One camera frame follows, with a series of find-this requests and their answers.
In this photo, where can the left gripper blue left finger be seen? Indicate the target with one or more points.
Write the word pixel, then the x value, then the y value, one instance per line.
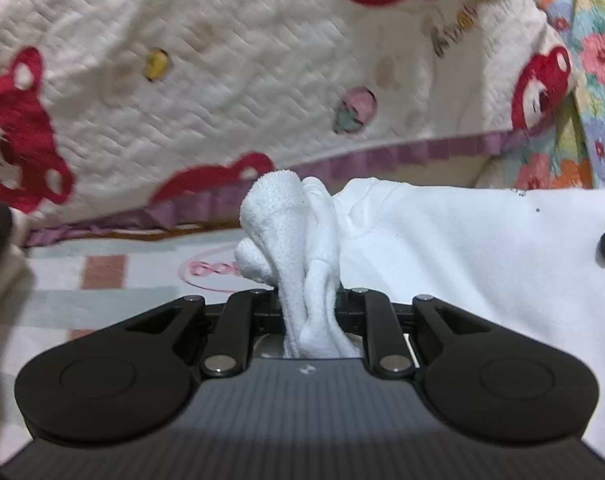
pixel 234 326

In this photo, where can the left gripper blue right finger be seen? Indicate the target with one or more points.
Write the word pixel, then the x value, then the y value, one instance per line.
pixel 370 315

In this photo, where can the white hoodie sweatshirt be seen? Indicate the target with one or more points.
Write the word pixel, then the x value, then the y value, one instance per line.
pixel 527 260

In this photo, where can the floral patterned quilt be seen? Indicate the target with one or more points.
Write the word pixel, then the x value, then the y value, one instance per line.
pixel 570 153

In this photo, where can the patterned play mat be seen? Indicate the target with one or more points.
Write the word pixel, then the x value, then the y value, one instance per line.
pixel 70 289

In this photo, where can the cream folded garment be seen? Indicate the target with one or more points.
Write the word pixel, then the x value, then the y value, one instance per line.
pixel 13 260

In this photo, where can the white quilt with red bears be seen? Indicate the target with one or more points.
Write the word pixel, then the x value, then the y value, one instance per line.
pixel 110 106

